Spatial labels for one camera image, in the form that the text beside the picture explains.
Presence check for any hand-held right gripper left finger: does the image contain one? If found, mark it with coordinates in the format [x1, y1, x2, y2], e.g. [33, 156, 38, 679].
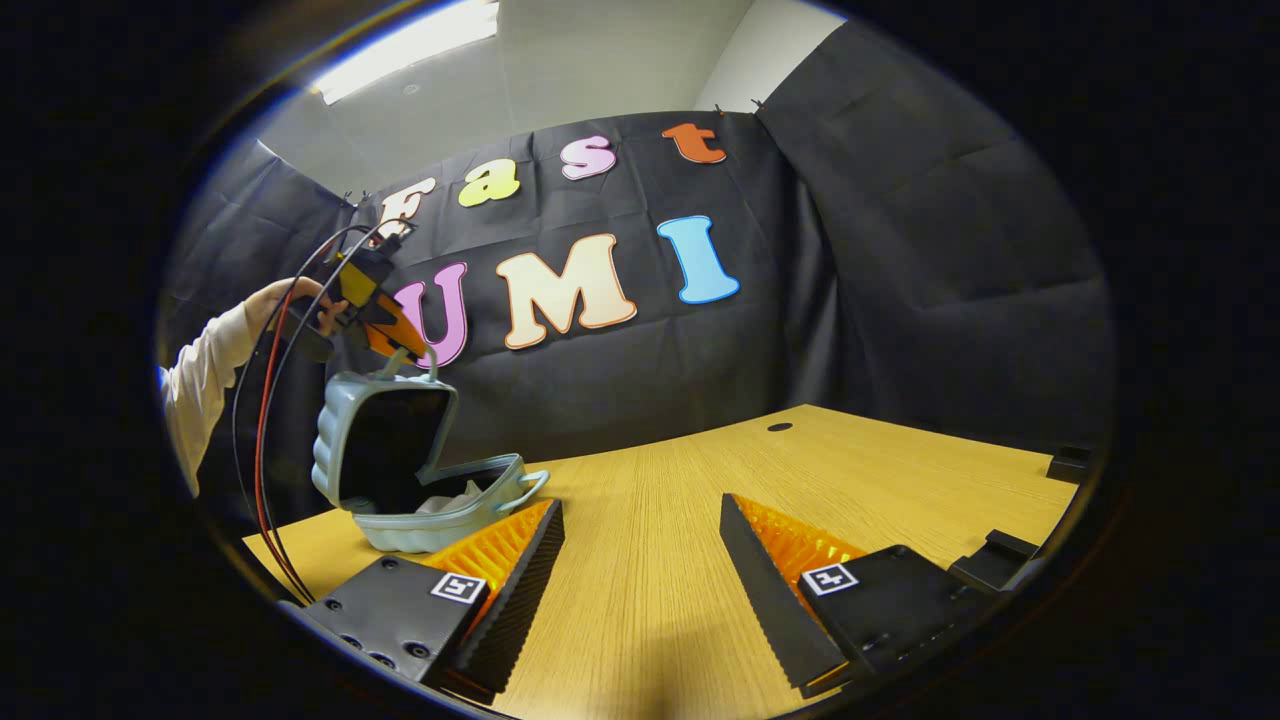
[300, 498, 566, 701]

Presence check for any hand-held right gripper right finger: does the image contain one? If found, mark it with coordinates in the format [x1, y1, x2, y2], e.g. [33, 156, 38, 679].
[720, 492, 1001, 699]

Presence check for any light blue suitcase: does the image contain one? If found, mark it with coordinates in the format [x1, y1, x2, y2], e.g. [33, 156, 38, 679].
[312, 365, 551, 554]

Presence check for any white squeeze tube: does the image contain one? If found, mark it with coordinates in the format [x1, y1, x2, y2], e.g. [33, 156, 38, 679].
[415, 482, 491, 516]

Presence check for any ceiling light panel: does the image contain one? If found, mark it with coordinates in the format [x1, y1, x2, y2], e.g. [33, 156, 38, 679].
[308, 0, 501, 106]

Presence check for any black backdrop cloth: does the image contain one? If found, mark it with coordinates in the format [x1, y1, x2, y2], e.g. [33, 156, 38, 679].
[160, 20, 1116, 531]

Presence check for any red gripper cable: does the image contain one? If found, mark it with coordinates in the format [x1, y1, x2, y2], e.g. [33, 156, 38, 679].
[252, 288, 313, 603]

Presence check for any black plastic bracket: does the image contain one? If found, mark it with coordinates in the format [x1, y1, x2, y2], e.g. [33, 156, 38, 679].
[948, 530, 1043, 598]
[1045, 445, 1096, 486]

